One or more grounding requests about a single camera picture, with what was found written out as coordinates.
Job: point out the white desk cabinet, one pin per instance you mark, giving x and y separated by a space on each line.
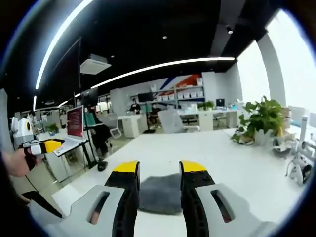
132 127

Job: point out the ceiling spotlight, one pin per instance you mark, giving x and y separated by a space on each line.
229 29

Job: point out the small plant in blue pot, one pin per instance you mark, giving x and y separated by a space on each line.
52 129

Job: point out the large green potted plant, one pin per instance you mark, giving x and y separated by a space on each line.
264 118

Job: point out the black wall screen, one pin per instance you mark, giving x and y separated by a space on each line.
145 96

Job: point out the long ceiling light strip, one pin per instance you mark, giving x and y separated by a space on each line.
163 66
61 32

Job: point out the open laptop with red screen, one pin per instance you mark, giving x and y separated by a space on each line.
75 123

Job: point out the white ceiling air conditioner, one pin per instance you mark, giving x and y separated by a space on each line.
95 64

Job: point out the white mesh office chair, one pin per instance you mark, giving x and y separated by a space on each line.
172 122

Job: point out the person's left hand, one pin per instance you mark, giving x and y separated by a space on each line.
17 163

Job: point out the black angular object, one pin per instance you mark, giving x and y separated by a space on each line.
42 203

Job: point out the black round stand base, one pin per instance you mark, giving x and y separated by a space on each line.
102 166

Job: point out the shelf with white boxes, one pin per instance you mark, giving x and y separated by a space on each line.
182 95

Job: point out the grey towel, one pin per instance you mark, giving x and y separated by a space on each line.
160 195

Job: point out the small green potted plant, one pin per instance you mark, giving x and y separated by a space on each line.
206 105

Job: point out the dark computer monitor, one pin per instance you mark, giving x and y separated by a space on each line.
220 102

